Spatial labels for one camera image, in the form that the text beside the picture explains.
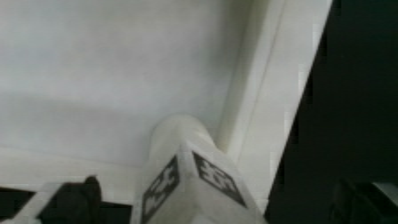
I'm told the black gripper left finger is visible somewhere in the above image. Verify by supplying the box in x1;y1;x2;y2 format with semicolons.
11;175;106;224

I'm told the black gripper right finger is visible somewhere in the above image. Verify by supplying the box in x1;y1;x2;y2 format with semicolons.
329;179;398;224

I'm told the white table leg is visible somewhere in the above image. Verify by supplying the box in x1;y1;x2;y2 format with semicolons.
130;115;268;224

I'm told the white square tabletop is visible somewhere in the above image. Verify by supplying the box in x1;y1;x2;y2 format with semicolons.
0;0;334;214

